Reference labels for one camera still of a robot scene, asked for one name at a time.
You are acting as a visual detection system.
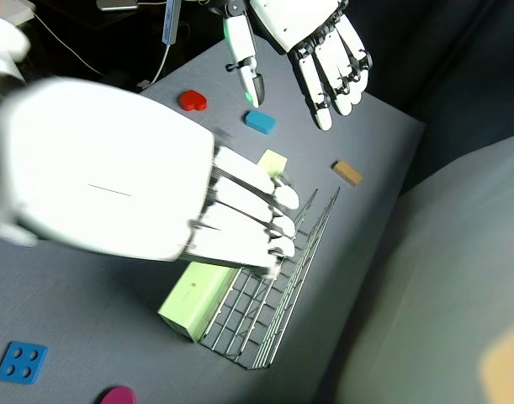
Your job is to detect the white adapter cable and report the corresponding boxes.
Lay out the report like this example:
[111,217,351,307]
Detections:
[136,41,173,90]

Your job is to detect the wooden rectangular block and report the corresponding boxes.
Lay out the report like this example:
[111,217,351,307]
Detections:
[331,160,364,187]

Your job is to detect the magenta round block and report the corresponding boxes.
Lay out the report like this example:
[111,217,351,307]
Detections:
[98,385,138,404]

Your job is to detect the blue block with holes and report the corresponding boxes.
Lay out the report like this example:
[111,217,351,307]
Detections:
[0,341,49,385]

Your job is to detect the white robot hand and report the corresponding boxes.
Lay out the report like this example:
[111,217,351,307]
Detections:
[209,0,374,131]
[0,77,300,281]

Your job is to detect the blue white adapter stick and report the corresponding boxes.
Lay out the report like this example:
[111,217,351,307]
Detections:
[161,0,183,45]

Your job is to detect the light green rectangular block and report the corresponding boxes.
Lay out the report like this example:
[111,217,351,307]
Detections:
[157,149,289,344]

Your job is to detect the grey table cloth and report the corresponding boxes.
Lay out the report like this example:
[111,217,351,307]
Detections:
[0,40,426,404]

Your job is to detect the thin white cable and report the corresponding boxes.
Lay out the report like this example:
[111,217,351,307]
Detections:
[31,10,104,77]

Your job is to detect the red heart block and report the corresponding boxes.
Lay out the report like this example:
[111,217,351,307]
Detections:
[178,89,209,112]

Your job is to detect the blue rounded block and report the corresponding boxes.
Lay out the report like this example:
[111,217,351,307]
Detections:
[244,109,278,136]

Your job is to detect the grey flat device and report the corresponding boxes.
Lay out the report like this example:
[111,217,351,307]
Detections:
[95,0,140,12]

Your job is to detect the wire dish rack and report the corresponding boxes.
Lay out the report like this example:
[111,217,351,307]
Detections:
[197,187,342,371]

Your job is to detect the white box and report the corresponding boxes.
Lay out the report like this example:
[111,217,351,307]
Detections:
[3,0,37,24]

